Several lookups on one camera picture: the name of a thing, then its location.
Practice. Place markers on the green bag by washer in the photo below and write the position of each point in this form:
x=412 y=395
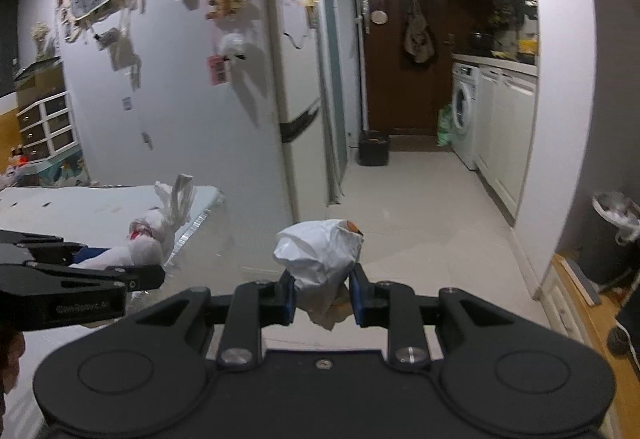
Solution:
x=444 y=122

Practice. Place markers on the white paper bag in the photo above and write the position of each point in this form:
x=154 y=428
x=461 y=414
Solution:
x=320 y=255

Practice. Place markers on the wooden top white sideboard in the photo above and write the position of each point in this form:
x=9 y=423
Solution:
x=569 y=314

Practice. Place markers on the white drawer unit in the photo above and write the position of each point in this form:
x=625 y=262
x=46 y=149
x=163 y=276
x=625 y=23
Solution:
x=47 y=127

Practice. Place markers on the silver foil table mat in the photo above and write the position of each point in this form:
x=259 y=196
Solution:
x=100 y=217

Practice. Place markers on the white plastic bag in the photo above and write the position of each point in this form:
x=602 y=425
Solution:
x=150 y=239

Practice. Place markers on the pink tag on wall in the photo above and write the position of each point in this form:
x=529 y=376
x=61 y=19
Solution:
x=217 y=68

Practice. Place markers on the black crate on floor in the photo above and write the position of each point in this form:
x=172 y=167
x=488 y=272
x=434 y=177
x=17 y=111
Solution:
x=373 y=149

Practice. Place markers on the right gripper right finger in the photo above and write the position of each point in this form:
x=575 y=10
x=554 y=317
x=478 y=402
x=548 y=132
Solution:
x=394 y=307

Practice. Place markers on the white kitchen cabinets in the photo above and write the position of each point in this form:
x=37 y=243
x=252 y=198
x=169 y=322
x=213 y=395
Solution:
x=505 y=112

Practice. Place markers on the dark wooden door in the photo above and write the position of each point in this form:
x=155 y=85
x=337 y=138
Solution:
x=401 y=97

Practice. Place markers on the brown bag hanging on door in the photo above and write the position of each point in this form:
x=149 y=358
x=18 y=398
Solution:
x=418 y=40

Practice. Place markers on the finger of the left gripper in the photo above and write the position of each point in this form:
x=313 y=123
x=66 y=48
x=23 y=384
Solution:
x=24 y=247
x=120 y=276

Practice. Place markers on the cardboard box on drawers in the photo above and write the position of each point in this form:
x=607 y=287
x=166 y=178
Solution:
x=42 y=79

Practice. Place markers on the white washing machine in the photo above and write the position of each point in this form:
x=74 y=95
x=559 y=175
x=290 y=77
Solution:
x=465 y=80

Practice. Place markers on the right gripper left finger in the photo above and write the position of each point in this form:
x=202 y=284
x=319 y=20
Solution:
x=253 y=307

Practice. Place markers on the white refrigerator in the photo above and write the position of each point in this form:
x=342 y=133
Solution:
x=296 y=71

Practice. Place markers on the dark trash can with liner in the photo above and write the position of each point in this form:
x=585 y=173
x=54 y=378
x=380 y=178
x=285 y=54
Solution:
x=609 y=249

